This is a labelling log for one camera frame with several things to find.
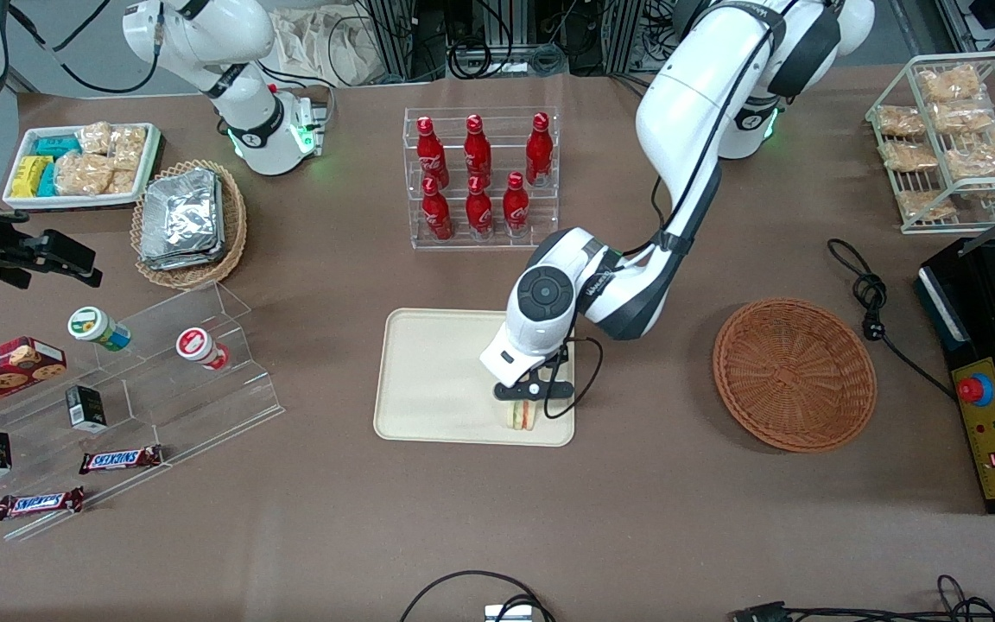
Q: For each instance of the snickers chocolate bar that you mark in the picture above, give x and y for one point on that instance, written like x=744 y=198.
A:
x=38 y=504
x=120 y=460

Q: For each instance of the yellow snack pack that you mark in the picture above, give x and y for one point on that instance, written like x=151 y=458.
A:
x=29 y=175

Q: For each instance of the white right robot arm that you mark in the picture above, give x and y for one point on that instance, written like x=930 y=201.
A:
x=204 y=39

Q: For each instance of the clear acrylic bottle rack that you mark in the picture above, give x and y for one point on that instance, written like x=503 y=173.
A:
x=497 y=130

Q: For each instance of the beige cloth bag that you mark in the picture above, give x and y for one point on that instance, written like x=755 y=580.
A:
x=325 y=47

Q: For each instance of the round brown wicker basket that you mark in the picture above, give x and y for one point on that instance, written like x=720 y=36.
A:
x=795 y=376

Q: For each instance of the cream plastic tray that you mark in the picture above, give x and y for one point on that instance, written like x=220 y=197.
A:
x=437 y=380

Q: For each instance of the clear acrylic stepped shelf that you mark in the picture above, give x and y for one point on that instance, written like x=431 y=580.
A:
x=178 y=406

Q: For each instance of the clear bag rice crackers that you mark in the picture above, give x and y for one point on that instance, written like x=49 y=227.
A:
x=95 y=137
x=123 y=180
x=83 y=174
x=128 y=147

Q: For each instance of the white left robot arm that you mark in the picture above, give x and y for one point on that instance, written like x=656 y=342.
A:
x=705 y=104

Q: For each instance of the small white device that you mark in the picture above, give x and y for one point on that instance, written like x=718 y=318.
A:
x=508 y=613

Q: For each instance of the silver foil pack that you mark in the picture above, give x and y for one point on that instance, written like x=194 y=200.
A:
x=182 y=263
x=180 y=212

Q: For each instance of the red cola bottle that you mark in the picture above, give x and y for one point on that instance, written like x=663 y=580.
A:
x=539 y=151
x=479 y=212
x=437 y=214
x=478 y=149
x=431 y=155
x=516 y=207

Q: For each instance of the white rectangular snack tray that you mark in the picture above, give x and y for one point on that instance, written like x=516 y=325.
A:
x=22 y=200

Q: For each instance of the teal snack pack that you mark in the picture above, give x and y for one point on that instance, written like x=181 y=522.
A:
x=57 y=146
x=47 y=181

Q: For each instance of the black appliance with clear bin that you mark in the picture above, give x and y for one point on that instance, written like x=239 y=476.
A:
x=981 y=285

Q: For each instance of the red lid yogurt cup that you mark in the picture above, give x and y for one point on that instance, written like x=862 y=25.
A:
x=197 y=345

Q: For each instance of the bagged fried snack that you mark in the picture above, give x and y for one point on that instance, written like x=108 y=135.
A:
x=908 y=157
x=964 y=117
x=925 y=205
x=981 y=161
x=899 y=121
x=949 y=84

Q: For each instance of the triangle sandwich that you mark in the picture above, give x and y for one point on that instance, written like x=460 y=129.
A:
x=522 y=416

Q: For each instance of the light wicker basket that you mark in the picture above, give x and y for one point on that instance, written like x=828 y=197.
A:
x=234 y=225

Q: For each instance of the green lid yogurt cup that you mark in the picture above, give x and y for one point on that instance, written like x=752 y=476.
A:
x=93 y=327

